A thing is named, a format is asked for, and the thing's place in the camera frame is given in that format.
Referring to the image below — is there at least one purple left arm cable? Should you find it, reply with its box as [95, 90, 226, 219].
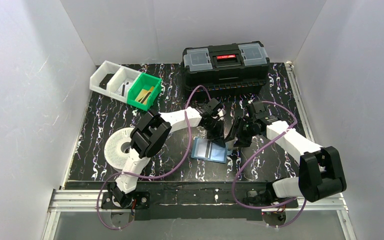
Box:
[95, 85, 213, 231]

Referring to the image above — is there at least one black credit card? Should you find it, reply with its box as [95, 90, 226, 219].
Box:
[99, 73, 115, 90]

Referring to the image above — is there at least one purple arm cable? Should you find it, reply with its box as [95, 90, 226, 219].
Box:
[95, 85, 213, 231]
[231, 100, 307, 229]

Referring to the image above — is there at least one white printed card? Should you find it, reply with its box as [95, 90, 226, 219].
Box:
[123, 79, 134, 88]

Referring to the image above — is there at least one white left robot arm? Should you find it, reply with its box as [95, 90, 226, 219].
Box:
[104, 98, 227, 209]

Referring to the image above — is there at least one white credit card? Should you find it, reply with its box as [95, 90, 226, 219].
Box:
[115, 84, 126, 97]

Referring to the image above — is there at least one white bin far left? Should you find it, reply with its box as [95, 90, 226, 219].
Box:
[89, 60, 122, 97]

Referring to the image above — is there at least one white bin middle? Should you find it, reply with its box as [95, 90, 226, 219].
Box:
[107, 66, 142, 104]

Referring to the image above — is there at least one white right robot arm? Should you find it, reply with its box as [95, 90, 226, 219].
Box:
[224, 101, 347, 209]

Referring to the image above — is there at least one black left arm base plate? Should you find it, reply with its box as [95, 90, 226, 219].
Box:
[100, 191, 151, 210]

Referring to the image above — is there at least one gold credit card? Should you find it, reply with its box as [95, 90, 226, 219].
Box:
[135, 86, 155, 105]

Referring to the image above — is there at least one white bin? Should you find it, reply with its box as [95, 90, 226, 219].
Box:
[89, 60, 122, 97]
[107, 66, 142, 104]

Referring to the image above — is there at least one black toolbox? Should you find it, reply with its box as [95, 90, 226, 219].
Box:
[180, 41, 272, 99]

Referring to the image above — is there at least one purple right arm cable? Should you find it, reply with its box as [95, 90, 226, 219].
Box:
[231, 100, 307, 229]

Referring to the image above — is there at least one card with dark stripe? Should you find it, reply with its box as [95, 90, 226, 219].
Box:
[195, 139, 213, 159]

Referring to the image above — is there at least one green plastic bin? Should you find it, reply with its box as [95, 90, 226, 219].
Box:
[127, 73, 162, 111]

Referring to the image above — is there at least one aluminium rail frame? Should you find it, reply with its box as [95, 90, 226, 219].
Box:
[42, 63, 357, 240]

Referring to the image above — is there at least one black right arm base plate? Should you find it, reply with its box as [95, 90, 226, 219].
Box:
[244, 188, 300, 213]

